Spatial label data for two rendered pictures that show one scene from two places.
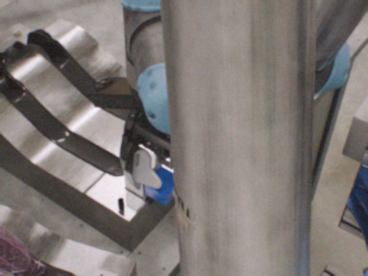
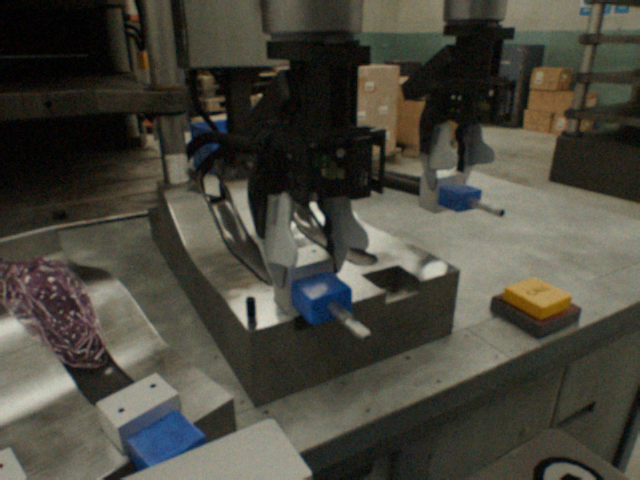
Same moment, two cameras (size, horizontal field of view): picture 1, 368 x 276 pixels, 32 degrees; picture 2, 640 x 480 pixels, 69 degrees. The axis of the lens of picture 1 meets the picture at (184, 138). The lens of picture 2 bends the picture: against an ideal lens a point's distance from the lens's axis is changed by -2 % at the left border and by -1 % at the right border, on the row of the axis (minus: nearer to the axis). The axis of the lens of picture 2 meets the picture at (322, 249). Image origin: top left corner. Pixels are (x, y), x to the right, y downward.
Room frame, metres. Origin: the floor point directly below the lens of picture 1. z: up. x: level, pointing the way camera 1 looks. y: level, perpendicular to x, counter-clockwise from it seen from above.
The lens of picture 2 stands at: (0.25, -0.14, 1.13)
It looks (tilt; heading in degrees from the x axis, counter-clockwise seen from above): 24 degrees down; 26
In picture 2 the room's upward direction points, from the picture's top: straight up
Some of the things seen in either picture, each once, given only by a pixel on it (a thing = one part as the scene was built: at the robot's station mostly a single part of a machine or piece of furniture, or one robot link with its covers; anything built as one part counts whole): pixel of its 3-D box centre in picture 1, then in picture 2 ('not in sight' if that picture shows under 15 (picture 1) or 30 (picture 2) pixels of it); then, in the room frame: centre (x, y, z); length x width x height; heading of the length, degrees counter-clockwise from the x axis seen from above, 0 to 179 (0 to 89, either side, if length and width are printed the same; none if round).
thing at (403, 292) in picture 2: not in sight; (390, 292); (0.70, 0.00, 0.87); 0.05 x 0.05 x 0.04; 56
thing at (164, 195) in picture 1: (168, 189); (327, 301); (0.58, 0.02, 0.91); 0.13 x 0.05 x 0.05; 56
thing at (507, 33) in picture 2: not in sight; (471, 76); (0.90, -0.03, 1.09); 0.09 x 0.08 x 0.12; 56
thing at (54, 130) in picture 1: (65, 96); (266, 209); (0.77, 0.20, 0.92); 0.35 x 0.16 x 0.09; 56
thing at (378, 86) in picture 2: not in sight; (334, 112); (4.73, 1.94, 0.47); 1.22 x 0.80 x 0.94; 65
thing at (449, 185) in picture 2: not in sight; (464, 199); (0.89, -0.04, 0.93); 0.13 x 0.05 x 0.05; 56
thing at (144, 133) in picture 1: (161, 113); (318, 122); (0.59, 0.03, 1.07); 0.09 x 0.08 x 0.12; 56
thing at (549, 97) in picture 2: not in sight; (561, 101); (7.52, -0.12, 0.42); 0.86 x 0.33 x 0.83; 61
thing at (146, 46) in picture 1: (188, 75); not in sight; (0.50, 0.00, 1.23); 0.11 x 0.11 x 0.08; 13
